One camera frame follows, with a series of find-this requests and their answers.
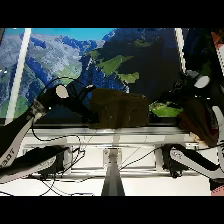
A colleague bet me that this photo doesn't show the red-brown garment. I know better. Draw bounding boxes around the red-brown garment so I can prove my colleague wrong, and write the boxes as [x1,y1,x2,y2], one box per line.
[175,97,220,148]

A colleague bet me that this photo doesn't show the silver frame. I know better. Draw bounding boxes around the silver frame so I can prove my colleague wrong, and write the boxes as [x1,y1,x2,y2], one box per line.
[19,125,224,197]

